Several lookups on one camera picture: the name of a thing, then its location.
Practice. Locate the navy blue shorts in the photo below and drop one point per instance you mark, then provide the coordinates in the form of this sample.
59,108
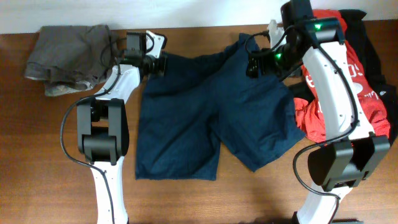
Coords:
206,102

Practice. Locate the grey folded garment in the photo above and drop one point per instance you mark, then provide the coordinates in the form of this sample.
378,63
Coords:
69,59

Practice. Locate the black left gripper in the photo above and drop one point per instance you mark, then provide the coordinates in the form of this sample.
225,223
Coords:
160,68

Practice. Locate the red soccer t-shirt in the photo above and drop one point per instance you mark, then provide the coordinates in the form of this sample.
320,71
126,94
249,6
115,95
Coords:
357,93

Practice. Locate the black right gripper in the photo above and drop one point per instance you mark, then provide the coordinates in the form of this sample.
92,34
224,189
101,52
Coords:
265,55

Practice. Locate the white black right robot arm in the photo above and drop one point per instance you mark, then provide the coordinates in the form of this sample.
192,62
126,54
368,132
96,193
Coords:
351,151

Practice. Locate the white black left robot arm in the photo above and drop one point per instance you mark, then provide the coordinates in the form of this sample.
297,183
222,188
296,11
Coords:
103,133

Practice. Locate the black garment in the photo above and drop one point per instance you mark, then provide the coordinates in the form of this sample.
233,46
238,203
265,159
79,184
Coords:
373,56

